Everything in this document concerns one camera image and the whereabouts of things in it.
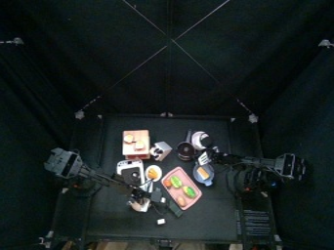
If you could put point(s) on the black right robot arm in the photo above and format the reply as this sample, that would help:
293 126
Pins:
283 165

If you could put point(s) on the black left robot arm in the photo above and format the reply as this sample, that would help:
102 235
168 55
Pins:
77 166

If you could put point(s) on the peach toy food piece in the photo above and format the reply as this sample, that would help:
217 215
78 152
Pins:
181 201

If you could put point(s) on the white sushi piece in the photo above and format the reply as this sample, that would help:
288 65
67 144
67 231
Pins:
161 221

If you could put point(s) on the orange toy food piece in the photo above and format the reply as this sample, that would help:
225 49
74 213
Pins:
153 174

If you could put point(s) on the green toy sushi piece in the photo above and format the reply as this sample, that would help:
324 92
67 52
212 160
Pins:
176 181
189 191

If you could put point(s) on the white slotted toy spatula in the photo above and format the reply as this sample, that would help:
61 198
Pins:
204 158

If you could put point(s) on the beige toy cup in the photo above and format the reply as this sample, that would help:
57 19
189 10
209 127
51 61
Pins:
140 206

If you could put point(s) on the white and black toy pot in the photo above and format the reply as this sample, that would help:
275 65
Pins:
202 140

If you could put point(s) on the orange toy food block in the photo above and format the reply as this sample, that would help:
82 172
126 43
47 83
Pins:
202 173

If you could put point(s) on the blue toy bowl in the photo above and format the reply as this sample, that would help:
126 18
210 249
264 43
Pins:
204 173

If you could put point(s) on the small orange toy food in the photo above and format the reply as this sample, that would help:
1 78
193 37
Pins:
168 183

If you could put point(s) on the black toy frying pan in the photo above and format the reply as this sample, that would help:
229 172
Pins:
186 149

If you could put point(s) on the pink rectangular tray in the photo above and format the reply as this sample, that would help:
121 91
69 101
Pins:
182 188

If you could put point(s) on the white toy appliance black window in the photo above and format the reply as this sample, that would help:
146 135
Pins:
130 171

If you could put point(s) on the small white toy toaster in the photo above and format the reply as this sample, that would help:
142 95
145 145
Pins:
161 151

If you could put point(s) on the square toy bread slice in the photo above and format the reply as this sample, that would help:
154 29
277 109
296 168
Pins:
140 145

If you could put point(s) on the pink wooden toy board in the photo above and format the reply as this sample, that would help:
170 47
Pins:
136 145

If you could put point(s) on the round toy bread slice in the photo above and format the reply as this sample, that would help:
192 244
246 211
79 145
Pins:
129 138

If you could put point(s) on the white printed label sticker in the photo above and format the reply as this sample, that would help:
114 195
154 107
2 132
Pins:
257 223

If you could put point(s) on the silver frame corner clamp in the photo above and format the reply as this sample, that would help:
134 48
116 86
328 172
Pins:
17 41
79 114
253 118
325 43

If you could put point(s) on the silver frame middle clamp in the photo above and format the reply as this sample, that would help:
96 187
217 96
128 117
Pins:
166 114

